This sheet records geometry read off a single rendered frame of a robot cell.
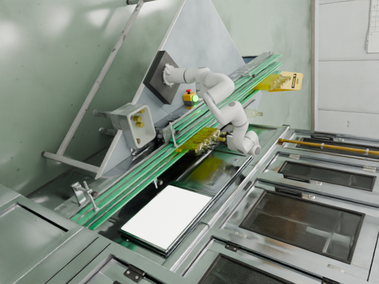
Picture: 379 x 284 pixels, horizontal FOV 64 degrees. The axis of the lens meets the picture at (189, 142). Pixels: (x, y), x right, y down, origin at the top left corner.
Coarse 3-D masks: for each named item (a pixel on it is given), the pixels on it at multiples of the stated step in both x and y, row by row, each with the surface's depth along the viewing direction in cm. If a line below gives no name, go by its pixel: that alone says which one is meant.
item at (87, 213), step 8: (280, 64) 307; (240, 96) 248; (200, 128) 208; (160, 152) 188; (168, 152) 186; (152, 160) 181; (160, 160) 179; (136, 168) 175; (144, 168) 174; (128, 176) 169; (136, 176) 168; (120, 184) 164; (128, 184) 162; (112, 192) 159; (120, 192) 157; (96, 200) 155; (104, 200) 153; (88, 208) 150; (80, 216) 146; (88, 216) 144; (80, 224) 140
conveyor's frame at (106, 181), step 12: (252, 60) 297; (264, 60) 294; (240, 72) 269; (180, 108) 217; (192, 108) 212; (168, 120) 202; (156, 144) 194; (132, 156) 186; (144, 156) 183; (120, 168) 175; (132, 168) 174; (96, 180) 168; (108, 180) 166; (84, 192) 160; (72, 204) 152; (84, 204) 151
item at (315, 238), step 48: (288, 144) 208; (336, 144) 198; (144, 192) 188; (240, 192) 169; (288, 192) 165; (336, 192) 155; (192, 240) 141; (240, 240) 139; (288, 240) 136; (336, 240) 132
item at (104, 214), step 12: (276, 72) 312; (252, 96) 265; (216, 120) 233; (180, 156) 194; (156, 168) 186; (144, 180) 177; (132, 192) 168; (120, 204) 160; (96, 216) 155; (108, 216) 153
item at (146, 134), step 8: (144, 112) 186; (128, 120) 172; (144, 120) 189; (136, 128) 187; (144, 128) 192; (152, 128) 189; (136, 136) 188; (144, 136) 192; (152, 136) 190; (136, 144) 179; (144, 144) 184
